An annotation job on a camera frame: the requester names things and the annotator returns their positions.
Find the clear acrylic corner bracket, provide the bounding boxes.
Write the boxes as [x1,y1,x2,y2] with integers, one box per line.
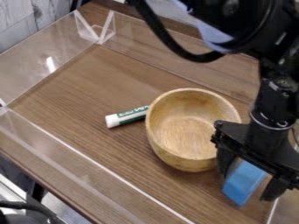
[74,10,117,45]

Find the black cable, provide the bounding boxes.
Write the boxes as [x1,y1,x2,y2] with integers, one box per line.
[0,199,61,224]

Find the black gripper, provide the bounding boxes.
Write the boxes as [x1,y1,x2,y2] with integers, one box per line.
[211,110,299,201]

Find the white green tube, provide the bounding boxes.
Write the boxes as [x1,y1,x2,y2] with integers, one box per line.
[106,106,150,129]

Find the brown wooden bowl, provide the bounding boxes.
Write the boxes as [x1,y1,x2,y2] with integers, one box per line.
[145,88,242,172]

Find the blue foam block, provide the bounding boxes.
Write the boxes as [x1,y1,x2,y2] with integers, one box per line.
[222,161,267,207]

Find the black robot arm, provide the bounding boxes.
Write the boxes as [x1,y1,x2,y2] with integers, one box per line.
[127,0,299,201]

